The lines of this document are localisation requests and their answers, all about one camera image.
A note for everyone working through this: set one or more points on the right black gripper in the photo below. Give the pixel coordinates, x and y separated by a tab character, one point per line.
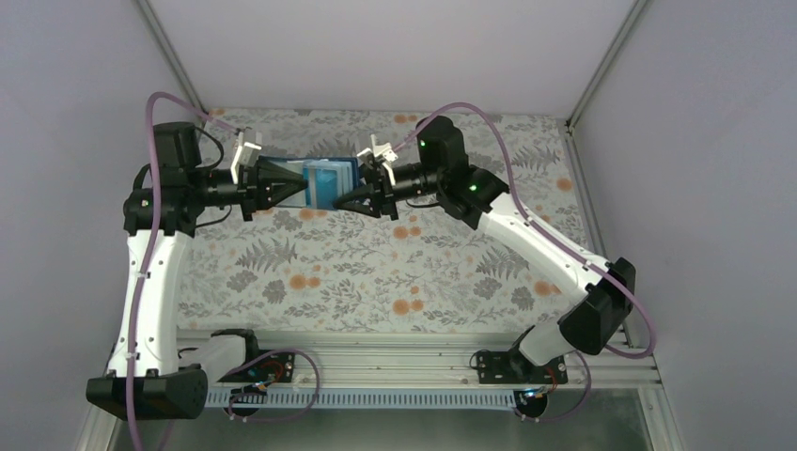
378	191

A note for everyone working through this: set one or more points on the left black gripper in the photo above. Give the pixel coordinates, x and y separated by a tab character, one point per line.
254	185

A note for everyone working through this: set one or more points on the blue card holder wallet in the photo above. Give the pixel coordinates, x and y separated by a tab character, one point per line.
327	178

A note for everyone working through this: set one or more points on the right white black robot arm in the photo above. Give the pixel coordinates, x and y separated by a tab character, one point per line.
599	289

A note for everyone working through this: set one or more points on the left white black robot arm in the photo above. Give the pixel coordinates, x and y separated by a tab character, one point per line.
145	378

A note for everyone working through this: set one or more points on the floral patterned table mat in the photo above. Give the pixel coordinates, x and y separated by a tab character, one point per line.
328	271

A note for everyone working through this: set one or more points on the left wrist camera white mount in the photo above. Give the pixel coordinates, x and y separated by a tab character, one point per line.
248	146

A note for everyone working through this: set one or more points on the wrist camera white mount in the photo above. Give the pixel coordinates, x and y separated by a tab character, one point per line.
382	152
248	146

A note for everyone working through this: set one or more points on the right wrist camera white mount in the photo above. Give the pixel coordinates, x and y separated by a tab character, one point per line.
382	152

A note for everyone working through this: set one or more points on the aluminium rail frame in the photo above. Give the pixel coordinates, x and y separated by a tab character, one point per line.
430	361

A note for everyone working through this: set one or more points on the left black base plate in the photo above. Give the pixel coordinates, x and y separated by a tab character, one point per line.
277	368

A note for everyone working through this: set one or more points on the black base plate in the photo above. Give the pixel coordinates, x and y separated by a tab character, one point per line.
510	367
277	368

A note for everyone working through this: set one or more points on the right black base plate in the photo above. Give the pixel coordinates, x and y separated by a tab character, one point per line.
510	367

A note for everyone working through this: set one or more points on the grey slotted cable duct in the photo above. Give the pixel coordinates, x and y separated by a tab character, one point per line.
391	399

